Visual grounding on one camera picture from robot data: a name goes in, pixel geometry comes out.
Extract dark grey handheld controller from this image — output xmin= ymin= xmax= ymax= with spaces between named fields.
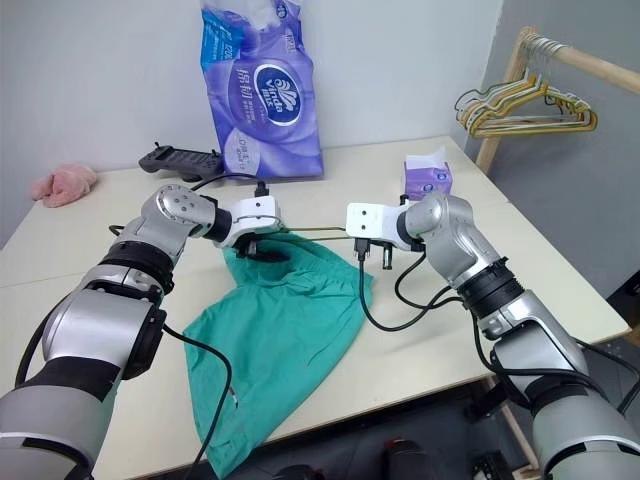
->
xmin=138 ymin=142 xmax=225 ymax=182

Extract pale wooden leg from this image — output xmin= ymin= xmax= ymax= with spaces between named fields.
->
xmin=497 ymin=394 xmax=544 ymax=469

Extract pink plush cloth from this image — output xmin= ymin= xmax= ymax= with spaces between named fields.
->
xmin=32 ymin=162 xmax=99 ymax=209

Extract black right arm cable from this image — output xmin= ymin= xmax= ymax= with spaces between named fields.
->
xmin=354 ymin=237 xmax=640 ymax=416

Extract wooden clothes rack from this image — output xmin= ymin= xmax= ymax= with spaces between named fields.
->
xmin=474 ymin=27 xmax=640 ymax=174

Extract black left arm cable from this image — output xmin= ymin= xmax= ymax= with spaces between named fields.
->
xmin=14 ymin=174 xmax=270 ymax=476

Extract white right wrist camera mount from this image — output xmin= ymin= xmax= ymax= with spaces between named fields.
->
xmin=345 ymin=201 xmax=416 ymax=251

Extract black table frame bracket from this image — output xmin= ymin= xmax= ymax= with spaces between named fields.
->
xmin=462 ymin=377 xmax=506 ymax=421

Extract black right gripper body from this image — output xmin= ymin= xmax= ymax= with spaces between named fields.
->
xmin=368 ymin=237 xmax=397 ymax=269

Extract purple tissue paper pack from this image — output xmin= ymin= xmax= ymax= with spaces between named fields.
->
xmin=199 ymin=0 xmax=325 ymax=180

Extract green shorts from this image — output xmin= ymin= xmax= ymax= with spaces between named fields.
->
xmin=182 ymin=234 xmax=376 ymax=477

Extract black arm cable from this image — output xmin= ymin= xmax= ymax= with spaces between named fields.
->
xmin=354 ymin=237 xmax=640 ymax=416
xmin=14 ymin=174 xmax=270 ymax=476

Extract dark rounded shape red mark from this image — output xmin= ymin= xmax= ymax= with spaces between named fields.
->
xmin=382 ymin=438 xmax=431 ymax=480

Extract small purple tissue box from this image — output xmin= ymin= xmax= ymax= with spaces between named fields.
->
xmin=402 ymin=146 xmax=454 ymax=202

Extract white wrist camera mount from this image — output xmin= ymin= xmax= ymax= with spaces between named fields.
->
xmin=219 ymin=195 xmax=281 ymax=249
xmin=345 ymin=201 xmax=416 ymax=251

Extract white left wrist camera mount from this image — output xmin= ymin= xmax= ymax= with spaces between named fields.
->
xmin=219 ymin=195 xmax=281 ymax=249

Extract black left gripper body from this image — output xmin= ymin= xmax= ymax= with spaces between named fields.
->
xmin=233 ymin=227 xmax=261 ymax=260

